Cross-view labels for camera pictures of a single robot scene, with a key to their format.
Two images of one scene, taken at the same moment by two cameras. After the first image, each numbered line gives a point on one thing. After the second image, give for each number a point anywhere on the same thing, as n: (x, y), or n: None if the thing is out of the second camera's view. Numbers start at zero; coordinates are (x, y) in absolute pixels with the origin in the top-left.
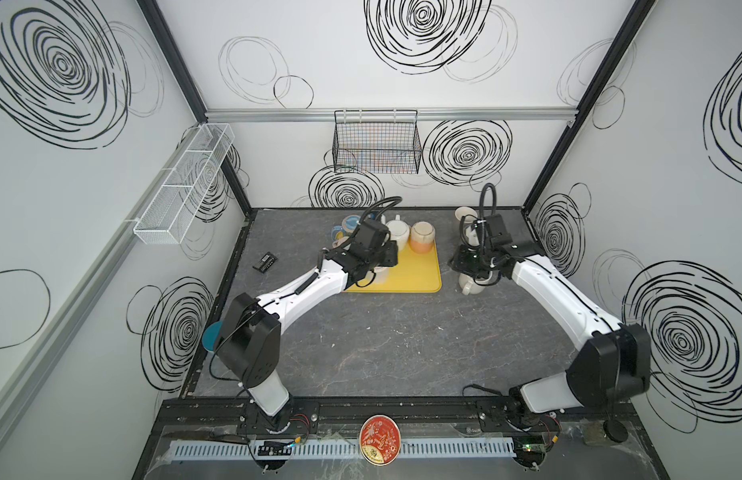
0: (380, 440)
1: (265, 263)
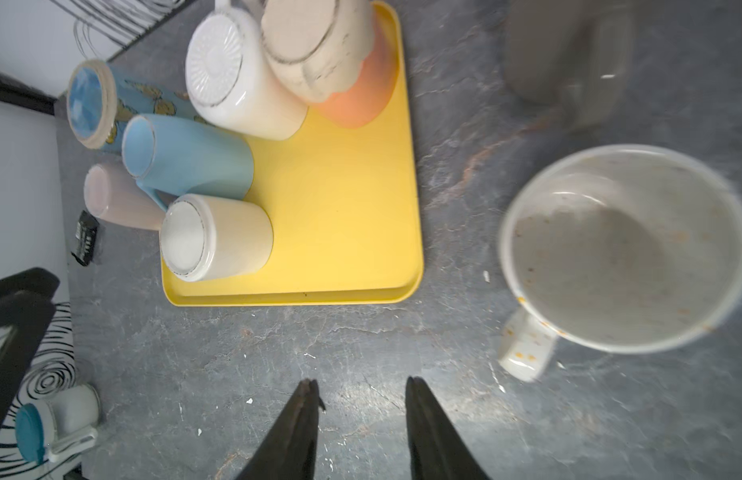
0: None
1: (85, 238)
